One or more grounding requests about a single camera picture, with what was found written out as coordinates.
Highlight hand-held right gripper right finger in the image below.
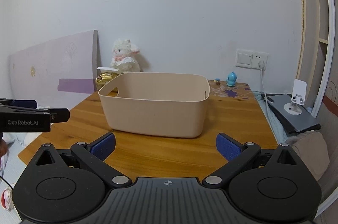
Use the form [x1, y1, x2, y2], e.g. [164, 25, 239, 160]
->
[202, 133, 301, 185]

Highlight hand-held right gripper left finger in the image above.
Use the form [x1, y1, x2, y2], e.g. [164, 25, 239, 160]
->
[34, 132, 132, 185]

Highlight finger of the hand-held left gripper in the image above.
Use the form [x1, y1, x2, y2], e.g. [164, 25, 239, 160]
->
[0, 98, 38, 109]
[0, 105, 71, 123]

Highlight beige plastic storage bin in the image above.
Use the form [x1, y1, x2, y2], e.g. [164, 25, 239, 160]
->
[98, 72, 211, 138]

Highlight light checked quilt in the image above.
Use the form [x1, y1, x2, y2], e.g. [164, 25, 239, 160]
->
[5, 131, 43, 146]

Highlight blue grey knitted blanket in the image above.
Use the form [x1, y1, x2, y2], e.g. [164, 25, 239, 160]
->
[252, 91, 289, 144]

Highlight purple floral mat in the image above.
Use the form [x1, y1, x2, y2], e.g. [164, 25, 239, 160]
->
[207, 79, 255, 101]

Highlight gold tissue pack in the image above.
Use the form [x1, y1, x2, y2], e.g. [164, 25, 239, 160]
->
[95, 67, 122, 94]

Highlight blue toy figure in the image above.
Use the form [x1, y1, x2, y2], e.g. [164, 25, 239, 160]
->
[226, 71, 237, 87]

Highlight grey laptop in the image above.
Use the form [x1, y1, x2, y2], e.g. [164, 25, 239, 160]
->
[265, 93, 322, 134]

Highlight grey brown cushion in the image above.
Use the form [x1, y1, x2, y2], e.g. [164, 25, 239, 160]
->
[285, 131, 330, 182]

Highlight white plush lamb toy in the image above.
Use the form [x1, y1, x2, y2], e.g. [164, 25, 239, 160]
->
[109, 38, 141, 73]

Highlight white phone stand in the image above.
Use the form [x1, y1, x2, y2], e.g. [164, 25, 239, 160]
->
[284, 79, 307, 115]

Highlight thin black cable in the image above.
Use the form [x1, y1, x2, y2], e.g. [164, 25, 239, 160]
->
[0, 174, 14, 189]

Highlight white plug and cable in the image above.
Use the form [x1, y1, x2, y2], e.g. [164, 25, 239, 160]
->
[257, 60, 275, 119]

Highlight white wall switch socket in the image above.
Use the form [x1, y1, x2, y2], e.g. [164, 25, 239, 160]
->
[236, 49, 270, 70]

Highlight white shelf frame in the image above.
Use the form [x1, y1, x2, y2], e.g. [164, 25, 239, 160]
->
[294, 0, 338, 120]

